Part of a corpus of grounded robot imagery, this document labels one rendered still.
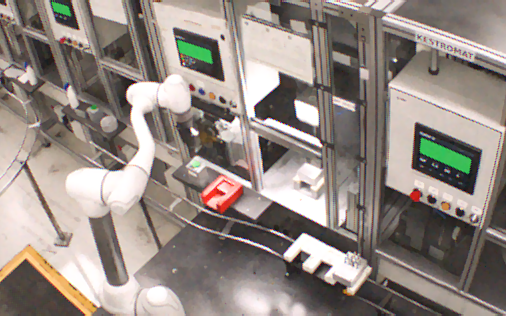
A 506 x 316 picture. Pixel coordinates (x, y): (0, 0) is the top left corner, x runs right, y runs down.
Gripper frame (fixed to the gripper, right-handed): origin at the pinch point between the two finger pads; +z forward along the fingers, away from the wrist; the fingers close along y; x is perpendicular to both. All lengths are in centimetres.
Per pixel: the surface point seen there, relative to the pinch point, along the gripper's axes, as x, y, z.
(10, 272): 91, 133, 111
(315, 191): -21, -53, 16
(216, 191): 1.2, -12.1, 18.9
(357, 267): 3, -91, 19
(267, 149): -27.9, -20.6, 11.1
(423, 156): -7, -111, -46
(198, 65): -7.1, -8.9, -46.3
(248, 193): -7.4, -24.1, 21.1
